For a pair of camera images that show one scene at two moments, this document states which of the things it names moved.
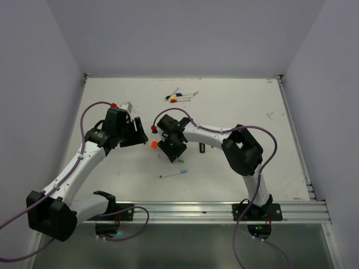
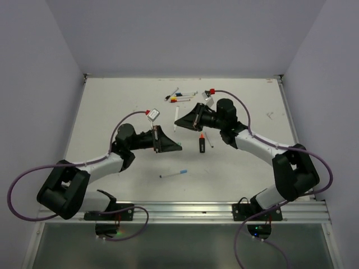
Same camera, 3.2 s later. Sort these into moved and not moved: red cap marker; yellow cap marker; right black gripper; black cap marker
Moved: right black gripper
Not moved: red cap marker; yellow cap marker; black cap marker
